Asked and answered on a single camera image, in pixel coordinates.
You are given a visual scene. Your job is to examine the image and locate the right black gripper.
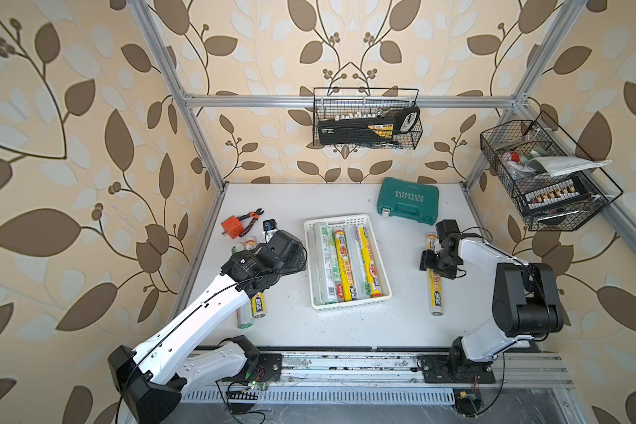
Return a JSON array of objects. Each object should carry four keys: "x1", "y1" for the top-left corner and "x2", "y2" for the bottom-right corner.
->
[{"x1": 419, "y1": 248, "x2": 458, "y2": 278}]

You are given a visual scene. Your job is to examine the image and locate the yellow wrap roll group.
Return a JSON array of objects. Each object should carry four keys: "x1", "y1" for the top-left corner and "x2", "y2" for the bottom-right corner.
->
[{"x1": 244, "y1": 236, "x2": 268, "y2": 319}]

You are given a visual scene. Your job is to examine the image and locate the silver green wrap roll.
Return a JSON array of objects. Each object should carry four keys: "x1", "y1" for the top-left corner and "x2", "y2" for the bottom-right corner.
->
[{"x1": 314, "y1": 222, "x2": 344, "y2": 305}]

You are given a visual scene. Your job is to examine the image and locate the yellow wrap roll with salmon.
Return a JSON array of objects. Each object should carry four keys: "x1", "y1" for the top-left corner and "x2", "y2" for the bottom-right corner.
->
[{"x1": 357, "y1": 226, "x2": 383, "y2": 298}]

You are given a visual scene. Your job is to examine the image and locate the white perforated plastic basket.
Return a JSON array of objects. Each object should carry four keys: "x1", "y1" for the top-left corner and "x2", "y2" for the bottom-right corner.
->
[{"x1": 303, "y1": 214, "x2": 393, "y2": 311}]

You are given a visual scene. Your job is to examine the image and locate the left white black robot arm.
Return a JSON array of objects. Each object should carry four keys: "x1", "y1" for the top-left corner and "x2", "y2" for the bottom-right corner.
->
[{"x1": 108, "y1": 230, "x2": 307, "y2": 423}]

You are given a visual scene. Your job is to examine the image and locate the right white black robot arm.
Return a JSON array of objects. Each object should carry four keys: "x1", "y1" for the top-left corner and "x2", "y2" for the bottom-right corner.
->
[{"x1": 420, "y1": 219, "x2": 565, "y2": 381}]

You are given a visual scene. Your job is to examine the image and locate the white paper in basket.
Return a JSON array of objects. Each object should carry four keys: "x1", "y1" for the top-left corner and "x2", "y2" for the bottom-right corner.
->
[{"x1": 525, "y1": 157, "x2": 612, "y2": 177}]

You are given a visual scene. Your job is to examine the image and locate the black yellow tool in basket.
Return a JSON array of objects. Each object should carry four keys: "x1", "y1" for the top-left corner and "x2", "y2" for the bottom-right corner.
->
[{"x1": 314, "y1": 106, "x2": 422, "y2": 148}]

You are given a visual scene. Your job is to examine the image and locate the orange black cutting pliers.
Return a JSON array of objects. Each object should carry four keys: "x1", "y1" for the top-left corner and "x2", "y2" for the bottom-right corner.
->
[{"x1": 240, "y1": 208, "x2": 264, "y2": 237}]

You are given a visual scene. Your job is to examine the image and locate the green plastic tool case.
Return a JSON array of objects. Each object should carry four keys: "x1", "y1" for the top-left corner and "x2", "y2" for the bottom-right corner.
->
[{"x1": 376, "y1": 178, "x2": 440, "y2": 225}]

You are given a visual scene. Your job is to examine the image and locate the drill bit set box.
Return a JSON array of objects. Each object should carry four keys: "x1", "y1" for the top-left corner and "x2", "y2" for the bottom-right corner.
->
[{"x1": 523, "y1": 178, "x2": 593, "y2": 213}]

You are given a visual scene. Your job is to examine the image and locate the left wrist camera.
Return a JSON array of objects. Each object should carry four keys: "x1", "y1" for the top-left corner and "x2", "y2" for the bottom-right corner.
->
[{"x1": 263, "y1": 219, "x2": 277, "y2": 242}]

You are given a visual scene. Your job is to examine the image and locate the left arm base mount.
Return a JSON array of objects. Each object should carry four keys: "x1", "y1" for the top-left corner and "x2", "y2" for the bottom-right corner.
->
[{"x1": 210, "y1": 352, "x2": 283, "y2": 385}]

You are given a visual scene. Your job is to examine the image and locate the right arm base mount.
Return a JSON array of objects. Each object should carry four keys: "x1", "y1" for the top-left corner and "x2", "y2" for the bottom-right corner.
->
[{"x1": 417, "y1": 355, "x2": 496, "y2": 384}]

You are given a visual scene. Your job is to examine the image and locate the right black wire basket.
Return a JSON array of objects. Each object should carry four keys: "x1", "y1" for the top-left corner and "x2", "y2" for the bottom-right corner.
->
[{"x1": 481, "y1": 111, "x2": 624, "y2": 232}]

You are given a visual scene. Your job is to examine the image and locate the black wire basket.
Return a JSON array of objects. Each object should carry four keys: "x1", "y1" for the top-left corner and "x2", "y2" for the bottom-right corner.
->
[
  {"x1": 312, "y1": 86, "x2": 423, "y2": 150},
  {"x1": 481, "y1": 111, "x2": 624, "y2": 232}
]

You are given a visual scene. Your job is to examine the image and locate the aluminium front rail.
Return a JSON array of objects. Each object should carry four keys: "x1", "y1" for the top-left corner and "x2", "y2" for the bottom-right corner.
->
[{"x1": 133, "y1": 349, "x2": 574, "y2": 389}]

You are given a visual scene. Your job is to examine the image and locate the back black wire basket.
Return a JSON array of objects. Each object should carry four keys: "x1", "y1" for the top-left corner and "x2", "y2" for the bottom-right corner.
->
[{"x1": 312, "y1": 86, "x2": 423, "y2": 150}]

